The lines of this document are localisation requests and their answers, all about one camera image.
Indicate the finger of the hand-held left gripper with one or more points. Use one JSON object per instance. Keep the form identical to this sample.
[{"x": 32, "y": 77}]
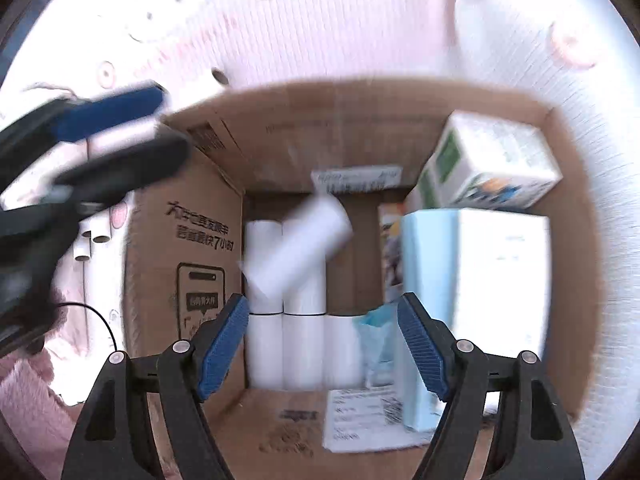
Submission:
[
  {"x": 130, "y": 162},
  {"x": 107, "y": 112}
]

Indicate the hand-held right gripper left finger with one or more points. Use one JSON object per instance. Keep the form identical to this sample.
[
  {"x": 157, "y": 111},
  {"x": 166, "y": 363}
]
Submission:
[{"x": 222, "y": 345}]

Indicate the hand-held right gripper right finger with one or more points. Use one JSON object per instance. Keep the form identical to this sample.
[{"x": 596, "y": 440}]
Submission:
[{"x": 422, "y": 345}]

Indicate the white paper roll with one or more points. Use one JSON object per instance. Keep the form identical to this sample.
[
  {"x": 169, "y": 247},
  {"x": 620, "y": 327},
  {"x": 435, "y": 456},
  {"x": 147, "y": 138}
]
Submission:
[
  {"x": 82, "y": 250},
  {"x": 265, "y": 350},
  {"x": 260, "y": 250},
  {"x": 216, "y": 79},
  {"x": 342, "y": 350},
  {"x": 101, "y": 230},
  {"x": 300, "y": 245},
  {"x": 303, "y": 350},
  {"x": 306, "y": 296}
]

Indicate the brown cardboard box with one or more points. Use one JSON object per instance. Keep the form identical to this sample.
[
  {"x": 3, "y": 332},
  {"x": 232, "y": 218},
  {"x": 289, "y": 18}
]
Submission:
[{"x": 300, "y": 130}]

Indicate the light blue plastic packet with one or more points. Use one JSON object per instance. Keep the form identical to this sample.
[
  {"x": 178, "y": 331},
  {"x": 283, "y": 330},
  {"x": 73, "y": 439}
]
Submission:
[{"x": 377, "y": 340}]

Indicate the colourful printed flat box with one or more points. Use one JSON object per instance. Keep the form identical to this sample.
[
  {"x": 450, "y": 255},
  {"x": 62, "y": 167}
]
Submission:
[{"x": 391, "y": 255}]

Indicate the white and light blue box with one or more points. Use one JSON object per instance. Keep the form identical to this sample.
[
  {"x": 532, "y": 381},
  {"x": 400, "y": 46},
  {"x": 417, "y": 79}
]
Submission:
[{"x": 495, "y": 280}]

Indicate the pink fuzzy cloth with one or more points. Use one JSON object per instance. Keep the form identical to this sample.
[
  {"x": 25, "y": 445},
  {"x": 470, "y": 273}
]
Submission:
[{"x": 30, "y": 405}]

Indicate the white and green carton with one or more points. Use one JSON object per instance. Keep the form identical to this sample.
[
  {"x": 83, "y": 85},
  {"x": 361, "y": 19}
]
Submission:
[{"x": 492, "y": 160}]

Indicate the pink and white printed blanket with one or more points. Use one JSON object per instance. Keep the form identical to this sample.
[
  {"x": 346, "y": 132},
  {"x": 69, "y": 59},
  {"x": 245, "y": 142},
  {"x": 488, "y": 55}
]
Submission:
[{"x": 350, "y": 20}]

